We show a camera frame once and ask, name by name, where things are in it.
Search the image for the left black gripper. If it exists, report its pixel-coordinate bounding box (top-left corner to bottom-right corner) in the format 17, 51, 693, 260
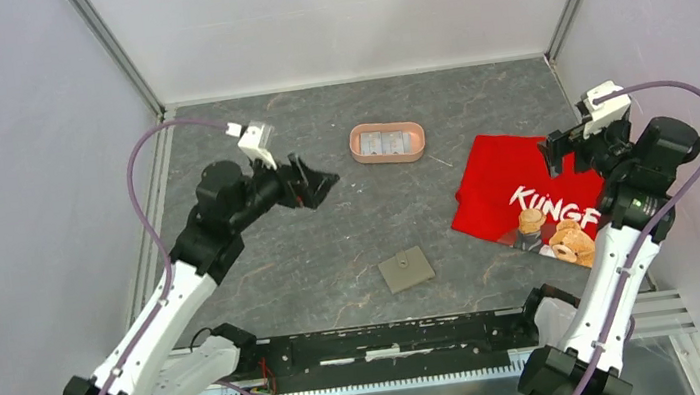
222, 139, 345, 234

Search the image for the pink oval tray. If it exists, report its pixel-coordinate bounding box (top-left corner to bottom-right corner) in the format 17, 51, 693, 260
349, 121, 426, 165

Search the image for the grey credit card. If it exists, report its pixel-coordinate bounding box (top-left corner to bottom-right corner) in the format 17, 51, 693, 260
359, 131, 384, 156
381, 130, 412, 155

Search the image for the grey card holder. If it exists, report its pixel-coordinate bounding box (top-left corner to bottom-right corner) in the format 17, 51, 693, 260
378, 246, 435, 294

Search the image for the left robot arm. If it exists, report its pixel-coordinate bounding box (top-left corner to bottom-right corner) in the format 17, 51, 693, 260
62, 154, 340, 395

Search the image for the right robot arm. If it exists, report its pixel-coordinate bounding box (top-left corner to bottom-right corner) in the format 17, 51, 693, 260
518, 117, 700, 395

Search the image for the red printed t-shirt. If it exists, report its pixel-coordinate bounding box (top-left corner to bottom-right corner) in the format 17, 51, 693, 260
451, 135, 604, 268

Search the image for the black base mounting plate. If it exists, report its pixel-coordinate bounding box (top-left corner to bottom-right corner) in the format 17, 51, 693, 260
226, 308, 539, 395

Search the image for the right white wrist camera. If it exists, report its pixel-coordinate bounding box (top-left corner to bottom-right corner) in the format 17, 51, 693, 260
576, 80, 632, 139

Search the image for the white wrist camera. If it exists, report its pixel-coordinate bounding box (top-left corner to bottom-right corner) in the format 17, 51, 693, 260
576, 80, 632, 139
225, 121, 279, 170

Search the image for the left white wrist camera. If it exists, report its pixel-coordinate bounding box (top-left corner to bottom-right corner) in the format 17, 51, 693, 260
225, 121, 279, 170

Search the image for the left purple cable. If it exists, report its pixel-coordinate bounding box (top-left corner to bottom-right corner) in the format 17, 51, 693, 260
43, 112, 262, 395

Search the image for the aluminium frame rail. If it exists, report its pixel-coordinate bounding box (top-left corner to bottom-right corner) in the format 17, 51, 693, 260
96, 286, 700, 395

